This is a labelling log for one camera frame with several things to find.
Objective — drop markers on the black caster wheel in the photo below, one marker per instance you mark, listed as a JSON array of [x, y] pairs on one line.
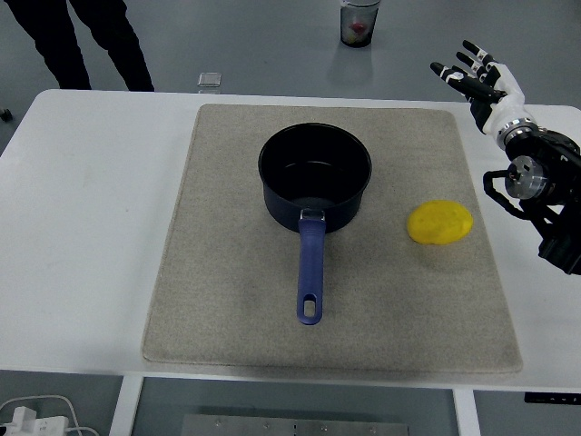
[[4, 114]]

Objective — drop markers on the yellow potato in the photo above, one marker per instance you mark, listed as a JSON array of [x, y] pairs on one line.
[[439, 222]]

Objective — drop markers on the black table control panel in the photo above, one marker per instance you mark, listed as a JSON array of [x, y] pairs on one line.
[[551, 397]]

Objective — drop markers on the person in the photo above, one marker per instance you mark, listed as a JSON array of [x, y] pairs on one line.
[[113, 41]]

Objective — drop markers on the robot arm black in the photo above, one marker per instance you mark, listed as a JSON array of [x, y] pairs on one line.
[[549, 150]]

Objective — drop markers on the grey metal plate with screws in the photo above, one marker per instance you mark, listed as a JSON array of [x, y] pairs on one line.
[[295, 427]]

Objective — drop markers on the small clear plastic box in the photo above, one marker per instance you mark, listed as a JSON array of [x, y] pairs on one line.
[[209, 80]]

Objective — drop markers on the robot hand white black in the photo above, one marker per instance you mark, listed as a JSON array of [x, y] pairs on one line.
[[506, 102]]

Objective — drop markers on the beige fabric mat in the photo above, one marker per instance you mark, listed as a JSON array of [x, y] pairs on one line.
[[218, 272]]

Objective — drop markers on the white power strip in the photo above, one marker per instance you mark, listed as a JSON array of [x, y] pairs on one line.
[[32, 424]]

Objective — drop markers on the white table leg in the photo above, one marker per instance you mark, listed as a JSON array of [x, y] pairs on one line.
[[466, 413], [125, 409]]

